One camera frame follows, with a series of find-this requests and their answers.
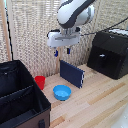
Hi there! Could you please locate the black cable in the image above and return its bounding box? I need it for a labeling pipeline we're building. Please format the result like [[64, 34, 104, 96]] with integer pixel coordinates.
[[79, 17, 128, 37]]

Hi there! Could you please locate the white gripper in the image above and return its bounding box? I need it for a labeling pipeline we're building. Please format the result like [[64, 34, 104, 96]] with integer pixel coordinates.
[[46, 29, 81, 58]]

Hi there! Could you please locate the dark blue board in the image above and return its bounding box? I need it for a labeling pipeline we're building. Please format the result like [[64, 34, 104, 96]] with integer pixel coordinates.
[[59, 59, 86, 90]]

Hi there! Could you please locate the red cup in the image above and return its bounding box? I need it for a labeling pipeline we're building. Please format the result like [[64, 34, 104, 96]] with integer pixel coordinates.
[[34, 75, 47, 91]]

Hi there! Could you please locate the black fabric storage box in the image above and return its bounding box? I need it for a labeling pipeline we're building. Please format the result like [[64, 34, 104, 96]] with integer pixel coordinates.
[[0, 59, 52, 128]]

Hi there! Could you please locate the light blue bowl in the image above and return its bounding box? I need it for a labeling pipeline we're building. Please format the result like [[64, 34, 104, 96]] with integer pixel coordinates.
[[52, 84, 72, 102]]

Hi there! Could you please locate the wooden post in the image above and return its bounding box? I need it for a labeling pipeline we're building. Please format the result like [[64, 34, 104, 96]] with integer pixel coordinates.
[[0, 0, 12, 63]]

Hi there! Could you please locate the black case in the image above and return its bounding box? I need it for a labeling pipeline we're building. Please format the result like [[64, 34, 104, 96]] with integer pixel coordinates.
[[86, 28, 128, 81]]

